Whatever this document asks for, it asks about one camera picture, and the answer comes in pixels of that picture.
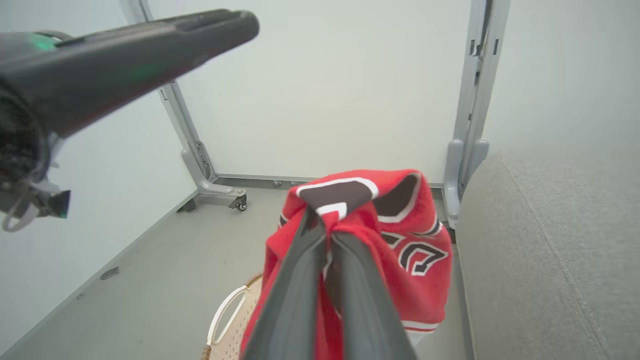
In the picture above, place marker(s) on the black caster wheel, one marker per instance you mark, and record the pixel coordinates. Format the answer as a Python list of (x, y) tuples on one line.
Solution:
[(240, 203)]

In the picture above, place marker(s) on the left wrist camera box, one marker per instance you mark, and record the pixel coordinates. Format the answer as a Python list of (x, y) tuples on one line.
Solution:
[(47, 204)]

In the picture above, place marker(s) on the small grey floor plate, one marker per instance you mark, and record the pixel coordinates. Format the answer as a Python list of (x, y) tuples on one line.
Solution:
[(109, 273)]

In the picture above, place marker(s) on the white partition screen grey frame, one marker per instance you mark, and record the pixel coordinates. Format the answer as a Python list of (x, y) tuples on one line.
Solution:
[(325, 100)]

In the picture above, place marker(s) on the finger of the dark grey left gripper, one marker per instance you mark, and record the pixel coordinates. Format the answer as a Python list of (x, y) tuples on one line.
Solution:
[(165, 21), (130, 70)]

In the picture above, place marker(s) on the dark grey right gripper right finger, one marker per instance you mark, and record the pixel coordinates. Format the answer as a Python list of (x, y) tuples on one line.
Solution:
[(367, 310)]

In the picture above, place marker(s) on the red basketball jersey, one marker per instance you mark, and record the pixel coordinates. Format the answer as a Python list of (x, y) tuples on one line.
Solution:
[(425, 295)]

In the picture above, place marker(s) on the grey fabric sofa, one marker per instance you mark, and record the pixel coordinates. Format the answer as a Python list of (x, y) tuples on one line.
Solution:
[(550, 260)]

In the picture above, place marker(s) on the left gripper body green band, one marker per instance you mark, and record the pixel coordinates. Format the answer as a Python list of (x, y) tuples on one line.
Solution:
[(17, 130)]

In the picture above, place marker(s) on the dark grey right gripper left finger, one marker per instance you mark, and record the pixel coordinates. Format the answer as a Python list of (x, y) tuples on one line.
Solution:
[(292, 300)]

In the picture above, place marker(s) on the beige woven laundry basket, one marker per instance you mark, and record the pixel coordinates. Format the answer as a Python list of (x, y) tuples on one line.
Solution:
[(235, 325)]

